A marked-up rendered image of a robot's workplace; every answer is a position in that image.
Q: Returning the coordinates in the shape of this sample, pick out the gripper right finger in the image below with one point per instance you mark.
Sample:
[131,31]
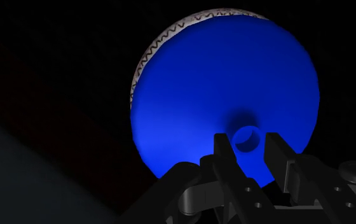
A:
[308,183]

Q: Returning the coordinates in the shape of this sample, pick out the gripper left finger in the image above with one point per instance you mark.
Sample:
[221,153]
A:
[227,173]

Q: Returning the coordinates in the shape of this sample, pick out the blue funnel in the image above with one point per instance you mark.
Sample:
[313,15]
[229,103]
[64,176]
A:
[215,86]

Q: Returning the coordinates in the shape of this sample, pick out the white patterned plate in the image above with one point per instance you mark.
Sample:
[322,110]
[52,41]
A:
[165,37]

